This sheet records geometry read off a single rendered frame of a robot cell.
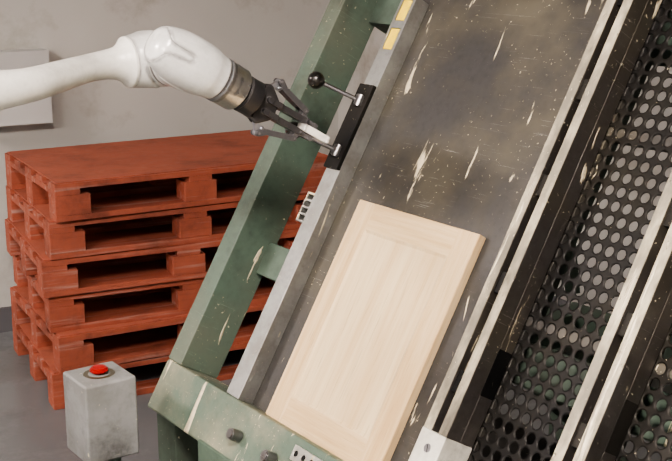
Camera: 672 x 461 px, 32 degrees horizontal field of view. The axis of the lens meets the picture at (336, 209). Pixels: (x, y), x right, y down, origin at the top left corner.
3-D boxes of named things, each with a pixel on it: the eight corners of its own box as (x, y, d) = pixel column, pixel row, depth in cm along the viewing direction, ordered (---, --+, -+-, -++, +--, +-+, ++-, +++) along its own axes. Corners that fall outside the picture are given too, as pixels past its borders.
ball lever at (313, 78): (358, 111, 258) (303, 85, 256) (365, 95, 258) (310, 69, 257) (362, 109, 254) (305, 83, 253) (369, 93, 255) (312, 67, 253)
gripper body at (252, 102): (240, 112, 230) (275, 132, 235) (258, 73, 230) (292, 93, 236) (220, 108, 236) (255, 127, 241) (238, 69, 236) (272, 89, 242)
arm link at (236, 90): (239, 59, 226) (262, 72, 230) (215, 55, 234) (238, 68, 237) (219, 102, 225) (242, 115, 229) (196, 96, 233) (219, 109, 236)
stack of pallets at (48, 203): (258, 307, 602) (254, 128, 581) (335, 360, 527) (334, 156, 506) (7, 347, 547) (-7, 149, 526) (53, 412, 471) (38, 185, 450)
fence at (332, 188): (240, 397, 255) (226, 391, 253) (415, 3, 264) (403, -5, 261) (252, 404, 251) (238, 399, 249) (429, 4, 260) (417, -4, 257)
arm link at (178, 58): (242, 55, 226) (208, 50, 236) (178, 17, 216) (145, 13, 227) (219, 106, 225) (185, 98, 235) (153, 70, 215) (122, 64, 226)
